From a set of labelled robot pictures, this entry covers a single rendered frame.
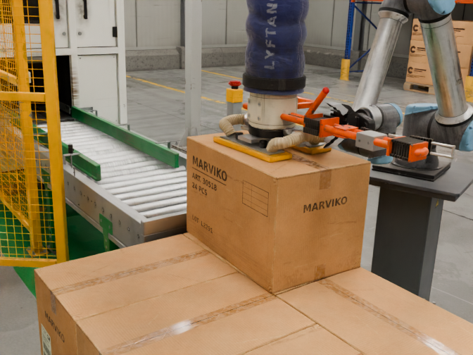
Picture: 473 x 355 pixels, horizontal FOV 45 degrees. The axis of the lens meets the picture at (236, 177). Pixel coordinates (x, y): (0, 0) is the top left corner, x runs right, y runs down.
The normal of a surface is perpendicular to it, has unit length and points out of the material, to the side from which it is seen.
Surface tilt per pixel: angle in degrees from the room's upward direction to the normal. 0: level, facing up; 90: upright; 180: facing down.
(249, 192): 90
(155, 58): 90
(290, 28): 69
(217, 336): 0
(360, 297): 0
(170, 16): 88
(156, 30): 90
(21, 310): 0
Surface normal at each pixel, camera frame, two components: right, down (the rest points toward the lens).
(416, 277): -0.56, 0.23
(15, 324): 0.03, -0.95
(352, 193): 0.54, 0.27
